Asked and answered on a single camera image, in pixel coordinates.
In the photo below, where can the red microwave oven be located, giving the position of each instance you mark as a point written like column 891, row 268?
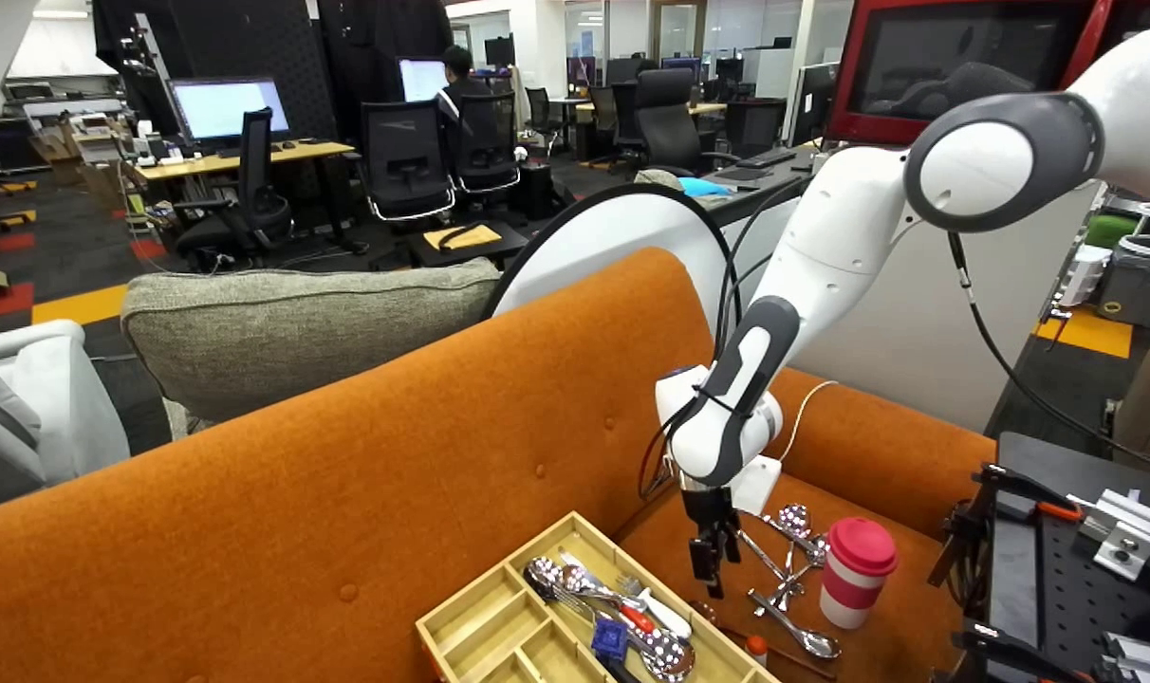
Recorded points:
column 967, row 50

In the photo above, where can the yellow flat box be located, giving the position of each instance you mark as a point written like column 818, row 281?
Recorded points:
column 461, row 235

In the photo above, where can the round white reflector black rim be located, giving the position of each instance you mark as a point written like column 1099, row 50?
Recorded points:
column 598, row 239

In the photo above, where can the black perforated mounting rig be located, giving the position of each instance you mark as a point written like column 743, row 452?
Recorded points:
column 1054, row 593

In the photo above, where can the white cup with red lid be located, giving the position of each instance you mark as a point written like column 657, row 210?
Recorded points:
column 851, row 591

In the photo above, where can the wooden office desk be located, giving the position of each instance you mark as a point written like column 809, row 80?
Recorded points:
column 244, row 160

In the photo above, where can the wooden cutlery tray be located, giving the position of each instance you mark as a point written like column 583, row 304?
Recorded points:
column 500, row 628

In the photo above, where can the silver cutlery pile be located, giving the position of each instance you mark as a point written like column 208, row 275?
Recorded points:
column 566, row 583

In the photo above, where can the black office chair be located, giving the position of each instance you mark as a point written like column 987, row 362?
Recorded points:
column 485, row 136
column 665, row 115
column 256, row 191
column 409, row 156

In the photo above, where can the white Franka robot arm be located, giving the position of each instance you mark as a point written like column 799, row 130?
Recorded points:
column 842, row 239

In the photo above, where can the large lit computer monitor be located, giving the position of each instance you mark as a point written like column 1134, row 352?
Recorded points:
column 226, row 108

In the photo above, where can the grey storage box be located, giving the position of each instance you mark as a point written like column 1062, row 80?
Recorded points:
column 1138, row 289

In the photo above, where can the silver metal spoon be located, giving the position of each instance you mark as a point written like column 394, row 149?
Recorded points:
column 763, row 557
column 794, row 518
column 823, row 648
column 803, row 576

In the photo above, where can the orange fabric sofa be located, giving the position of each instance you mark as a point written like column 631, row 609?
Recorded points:
column 347, row 480

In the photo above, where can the small white bottle orange cap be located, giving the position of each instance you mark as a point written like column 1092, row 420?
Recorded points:
column 758, row 648

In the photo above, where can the grey fabric cushion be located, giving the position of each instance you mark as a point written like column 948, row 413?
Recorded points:
column 294, row 328

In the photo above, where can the small lit computer monitor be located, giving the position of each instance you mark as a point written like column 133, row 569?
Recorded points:
column 423, row 80

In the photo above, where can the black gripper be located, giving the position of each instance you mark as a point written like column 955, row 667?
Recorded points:
column 712, row 514

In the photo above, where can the silver metal bracket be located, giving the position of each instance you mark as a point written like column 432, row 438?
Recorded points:
column 1125, row 535

